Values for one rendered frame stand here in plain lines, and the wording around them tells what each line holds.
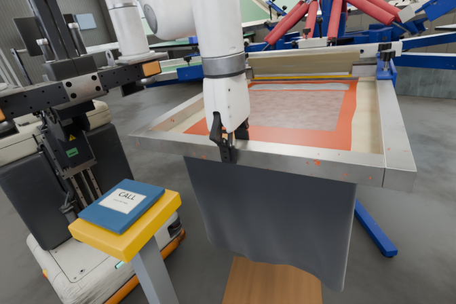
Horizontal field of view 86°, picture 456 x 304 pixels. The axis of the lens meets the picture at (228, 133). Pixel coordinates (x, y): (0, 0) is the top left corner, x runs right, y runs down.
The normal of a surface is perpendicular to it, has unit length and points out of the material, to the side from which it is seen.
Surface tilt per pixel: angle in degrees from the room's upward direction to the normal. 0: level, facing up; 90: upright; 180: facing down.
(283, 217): 92
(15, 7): 90
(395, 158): 0
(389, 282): 0
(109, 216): 0
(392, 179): 90
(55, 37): 90
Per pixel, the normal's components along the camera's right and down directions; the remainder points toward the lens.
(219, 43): -0.05, 0.44
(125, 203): -0.14, -0.90
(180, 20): 0.55, 0.49
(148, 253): 0.88, 0.08
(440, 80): -0.66, 0.40
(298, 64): -0.45, 0.43
